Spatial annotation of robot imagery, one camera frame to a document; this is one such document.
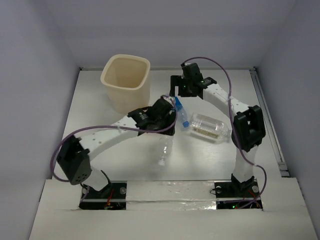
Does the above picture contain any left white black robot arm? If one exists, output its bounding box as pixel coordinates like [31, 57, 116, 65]
[56, 95, 177, 198]

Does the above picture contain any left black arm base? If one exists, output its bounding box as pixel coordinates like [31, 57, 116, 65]
[76, 171, 127, 210]

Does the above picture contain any cream plastic waste bin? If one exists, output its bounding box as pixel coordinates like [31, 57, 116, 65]
[100, 54, 151, 115]

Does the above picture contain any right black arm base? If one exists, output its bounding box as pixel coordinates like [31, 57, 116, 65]
[210, 175, 263, 210]

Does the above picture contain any shiny tape strip front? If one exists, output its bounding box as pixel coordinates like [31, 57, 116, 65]
[125, 180, 217, 211]

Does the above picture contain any large clear square bottle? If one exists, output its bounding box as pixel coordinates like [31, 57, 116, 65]
[189, 113, 231, 143]

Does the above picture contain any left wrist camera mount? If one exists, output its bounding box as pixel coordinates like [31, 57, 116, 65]
[160, 94, 176, 106]

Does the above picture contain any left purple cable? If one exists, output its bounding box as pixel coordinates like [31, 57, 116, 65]
[51, 96, 180, 200]

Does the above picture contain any clear crushed label-free bottle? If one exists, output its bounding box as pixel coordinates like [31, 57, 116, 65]
[156, 135, 174, 166]

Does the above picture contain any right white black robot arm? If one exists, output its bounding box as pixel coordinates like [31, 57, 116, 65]
[169, 62, 266, 196]

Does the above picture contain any aluminium rail right edge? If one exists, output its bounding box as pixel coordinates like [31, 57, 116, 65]
[249, 67, 291, 178]

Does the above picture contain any blue label bottle blue cap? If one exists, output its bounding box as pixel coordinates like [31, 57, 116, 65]
[174, 96, 189, 129]

